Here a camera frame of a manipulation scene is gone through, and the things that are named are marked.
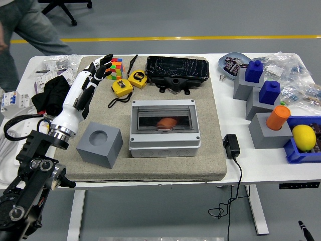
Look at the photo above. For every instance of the person's left hand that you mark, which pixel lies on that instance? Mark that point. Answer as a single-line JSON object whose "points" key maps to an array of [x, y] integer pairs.
{"points": [[2, 37]]}

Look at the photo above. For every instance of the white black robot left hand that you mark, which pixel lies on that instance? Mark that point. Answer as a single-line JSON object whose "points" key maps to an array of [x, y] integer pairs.
{"points": [[75, 95]]}

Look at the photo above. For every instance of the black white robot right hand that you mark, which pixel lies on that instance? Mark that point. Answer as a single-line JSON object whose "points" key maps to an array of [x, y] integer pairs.
{"points": [[304, 231]]}

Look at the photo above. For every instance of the smoked transparent box lid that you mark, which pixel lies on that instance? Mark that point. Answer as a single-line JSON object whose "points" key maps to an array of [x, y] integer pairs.
{"points": [[150, 111]]}

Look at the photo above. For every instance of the orange cylinder battery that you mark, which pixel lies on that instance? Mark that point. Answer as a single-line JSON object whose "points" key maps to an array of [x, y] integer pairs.
{"points": [[166, 123], [278, 118]]}

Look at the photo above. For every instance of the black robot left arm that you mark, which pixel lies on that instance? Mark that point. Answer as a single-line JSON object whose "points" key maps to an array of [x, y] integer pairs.
{"points": [[32, 170]]}

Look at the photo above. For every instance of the grey plastic junction box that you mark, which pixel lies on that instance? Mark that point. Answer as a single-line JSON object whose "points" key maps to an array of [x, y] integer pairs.
{"points": [[163, 148]]}

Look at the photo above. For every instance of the black cloth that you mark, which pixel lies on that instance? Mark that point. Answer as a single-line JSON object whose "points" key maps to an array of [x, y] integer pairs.
{"points": [[54, 95]]}

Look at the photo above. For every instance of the person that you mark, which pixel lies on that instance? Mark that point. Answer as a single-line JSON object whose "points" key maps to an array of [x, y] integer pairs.
{"points": [[30, 25]]}

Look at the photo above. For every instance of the clear plastic parts bags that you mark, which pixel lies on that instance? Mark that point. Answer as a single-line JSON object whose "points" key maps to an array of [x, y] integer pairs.
{"points": [[65, 61]]}

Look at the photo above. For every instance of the black table control panel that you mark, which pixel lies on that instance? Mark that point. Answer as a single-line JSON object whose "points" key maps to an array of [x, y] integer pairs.
{"points": [[298, 186]]}

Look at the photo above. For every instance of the small yellow tape measure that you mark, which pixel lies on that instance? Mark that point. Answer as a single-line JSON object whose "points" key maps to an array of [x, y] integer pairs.
{"points": [[121, 86]]}

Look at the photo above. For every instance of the white table leg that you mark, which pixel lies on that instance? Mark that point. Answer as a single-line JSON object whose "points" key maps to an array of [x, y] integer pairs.
{"points": [[258, 213], [76, 213]]}

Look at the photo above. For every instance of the colourful puzzle cube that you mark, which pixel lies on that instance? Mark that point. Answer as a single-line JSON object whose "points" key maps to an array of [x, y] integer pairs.
{"points": [[118, 69]]}

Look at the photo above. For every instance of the white power strip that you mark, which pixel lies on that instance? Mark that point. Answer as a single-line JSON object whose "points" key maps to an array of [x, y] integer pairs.
{"points": [[30, 125]]}

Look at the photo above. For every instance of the white circuit breaker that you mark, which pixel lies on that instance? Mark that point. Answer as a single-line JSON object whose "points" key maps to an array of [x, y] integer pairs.
{"points": [[12, 103]]}

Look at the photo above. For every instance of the large yellow tape measure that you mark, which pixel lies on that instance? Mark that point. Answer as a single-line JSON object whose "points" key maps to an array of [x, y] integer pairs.
{"points": [[137, 77]]}

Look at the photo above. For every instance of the grey block with round hole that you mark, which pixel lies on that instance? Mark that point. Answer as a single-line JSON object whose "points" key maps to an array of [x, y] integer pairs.
{"points": [[100, 155], [265, 138]]}

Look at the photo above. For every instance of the black office chair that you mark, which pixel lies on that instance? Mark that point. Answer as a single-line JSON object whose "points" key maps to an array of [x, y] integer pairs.
{"points": [[65, 10]]}

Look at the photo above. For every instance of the blue storage bin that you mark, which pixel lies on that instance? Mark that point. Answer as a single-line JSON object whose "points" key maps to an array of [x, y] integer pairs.
{"points": [[292, 153]]}

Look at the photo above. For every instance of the yellow lemon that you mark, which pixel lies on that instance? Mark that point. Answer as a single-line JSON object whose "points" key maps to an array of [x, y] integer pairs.
{"points": [[304, 137]]}

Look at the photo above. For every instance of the dark components in bin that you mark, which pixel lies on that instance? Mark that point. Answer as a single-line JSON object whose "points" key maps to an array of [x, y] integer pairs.
{"points": [[318, 130]]}

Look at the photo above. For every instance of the black crinkled plastic tray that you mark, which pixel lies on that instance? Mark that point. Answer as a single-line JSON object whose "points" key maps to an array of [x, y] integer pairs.
{"points": [[175, 67]]}

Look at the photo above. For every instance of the black power adapter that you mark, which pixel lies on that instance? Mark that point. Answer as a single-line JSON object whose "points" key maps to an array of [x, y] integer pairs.
{"points": [[232, 145]]}

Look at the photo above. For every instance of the grey-brown mat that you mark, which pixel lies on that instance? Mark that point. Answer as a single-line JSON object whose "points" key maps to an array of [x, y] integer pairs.
{"points": [[163, 168]]}

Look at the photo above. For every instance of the blue block with knob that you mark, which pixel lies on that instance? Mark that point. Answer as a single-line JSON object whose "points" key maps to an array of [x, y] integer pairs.
{"points": [[269, 94], [254, 72]]}

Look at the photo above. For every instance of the small metal pin plug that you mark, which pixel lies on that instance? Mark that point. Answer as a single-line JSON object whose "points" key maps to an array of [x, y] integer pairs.
{"points": [[222, 77]]}

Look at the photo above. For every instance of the clear bags of small parts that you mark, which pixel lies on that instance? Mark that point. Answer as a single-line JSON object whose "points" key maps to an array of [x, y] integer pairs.
{"points": [[296, 72]]}

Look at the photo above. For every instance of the dark wrapped parts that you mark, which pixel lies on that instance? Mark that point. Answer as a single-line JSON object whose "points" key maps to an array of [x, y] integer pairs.
{"points": [[232, 65]]}

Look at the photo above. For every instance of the blue-grey bowl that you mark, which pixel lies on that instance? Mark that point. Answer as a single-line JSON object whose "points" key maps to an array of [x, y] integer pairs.
{"points": [[235, 55]]}

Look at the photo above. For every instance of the white wall socket package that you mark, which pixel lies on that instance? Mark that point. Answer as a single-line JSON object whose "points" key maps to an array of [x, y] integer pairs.
{"points": [[66, 75]]}

